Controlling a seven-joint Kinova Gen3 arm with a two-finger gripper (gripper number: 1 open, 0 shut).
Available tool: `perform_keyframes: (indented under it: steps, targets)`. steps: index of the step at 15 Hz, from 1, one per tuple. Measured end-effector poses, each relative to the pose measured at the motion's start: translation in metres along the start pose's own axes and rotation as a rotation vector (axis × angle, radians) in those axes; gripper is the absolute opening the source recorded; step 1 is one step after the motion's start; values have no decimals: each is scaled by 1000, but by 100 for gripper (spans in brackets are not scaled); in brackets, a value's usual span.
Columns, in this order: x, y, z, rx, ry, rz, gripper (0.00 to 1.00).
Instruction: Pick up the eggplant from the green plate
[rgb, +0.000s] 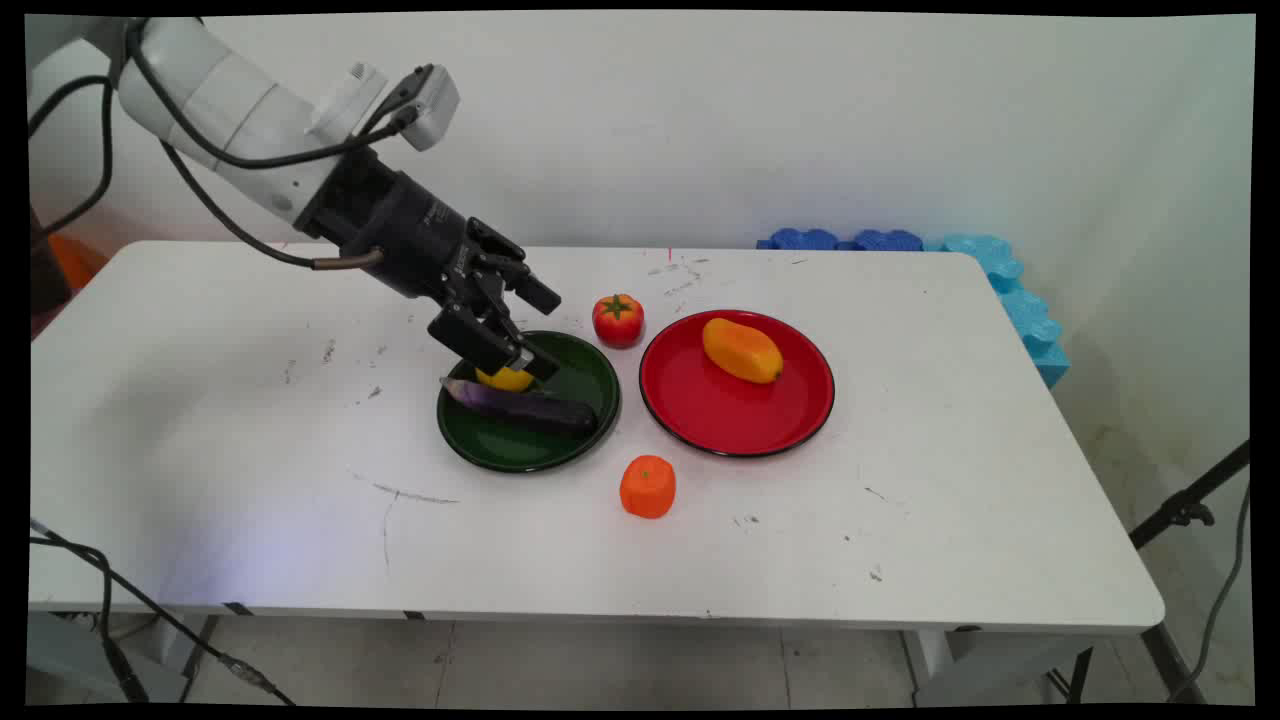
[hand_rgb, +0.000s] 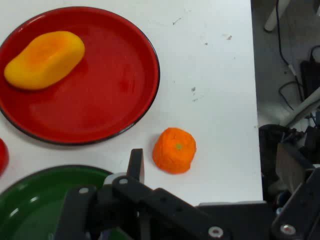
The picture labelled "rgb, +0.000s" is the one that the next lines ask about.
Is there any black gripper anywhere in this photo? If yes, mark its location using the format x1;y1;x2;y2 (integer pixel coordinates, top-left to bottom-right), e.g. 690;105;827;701
295;147;563;384

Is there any purple toy eggplant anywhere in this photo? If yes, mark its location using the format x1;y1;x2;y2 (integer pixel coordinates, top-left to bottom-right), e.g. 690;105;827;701
440;375;600;437

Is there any red toy tomato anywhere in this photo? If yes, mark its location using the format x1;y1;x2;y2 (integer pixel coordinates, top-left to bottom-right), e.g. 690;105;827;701
591;293;646;350

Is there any dark green plate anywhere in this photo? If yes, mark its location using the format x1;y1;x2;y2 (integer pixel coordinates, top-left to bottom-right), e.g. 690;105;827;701
436;329;622;475

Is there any orange toy tangerine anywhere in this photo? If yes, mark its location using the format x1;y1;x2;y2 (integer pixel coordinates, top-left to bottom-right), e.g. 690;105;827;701
618;454;678;521

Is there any yellow-orange toy mango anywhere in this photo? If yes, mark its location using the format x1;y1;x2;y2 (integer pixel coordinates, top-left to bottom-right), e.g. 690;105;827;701
701;316;785;386

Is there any red plate with black rim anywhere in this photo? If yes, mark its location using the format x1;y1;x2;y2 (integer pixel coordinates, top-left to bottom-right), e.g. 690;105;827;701
638;308;837;460

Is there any orange object behind table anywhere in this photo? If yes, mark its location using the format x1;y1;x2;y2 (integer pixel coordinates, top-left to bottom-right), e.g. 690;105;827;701
46;232;110;292

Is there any light blue foam mat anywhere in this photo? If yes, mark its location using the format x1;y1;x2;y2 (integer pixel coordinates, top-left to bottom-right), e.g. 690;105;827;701
924;232;1072;390

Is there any grey table leg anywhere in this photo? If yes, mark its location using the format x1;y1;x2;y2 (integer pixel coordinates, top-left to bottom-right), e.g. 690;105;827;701
898;626;1098;708

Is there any black tripod stand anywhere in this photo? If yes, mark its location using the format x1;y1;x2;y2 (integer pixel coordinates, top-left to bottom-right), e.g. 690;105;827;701
1045;438;1253;707

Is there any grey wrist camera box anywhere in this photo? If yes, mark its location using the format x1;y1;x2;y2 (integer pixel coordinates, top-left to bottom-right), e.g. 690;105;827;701
397;64;462;152

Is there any black cable with metal plug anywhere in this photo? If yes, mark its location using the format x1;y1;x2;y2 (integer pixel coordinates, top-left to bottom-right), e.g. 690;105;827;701
158;138;385;272

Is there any black camera cable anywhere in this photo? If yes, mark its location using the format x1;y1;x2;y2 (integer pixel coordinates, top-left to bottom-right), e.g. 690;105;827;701
122;18;419;171

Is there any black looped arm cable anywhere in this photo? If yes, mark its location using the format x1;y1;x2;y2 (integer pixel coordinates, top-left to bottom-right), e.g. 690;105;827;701
28;74;114;243

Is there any black floor cable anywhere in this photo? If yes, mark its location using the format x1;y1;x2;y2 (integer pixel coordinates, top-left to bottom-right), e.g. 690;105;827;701
28;518;298;708

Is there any grey hanging cable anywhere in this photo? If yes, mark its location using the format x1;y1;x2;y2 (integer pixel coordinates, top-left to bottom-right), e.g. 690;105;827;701
1163;478;1253;704

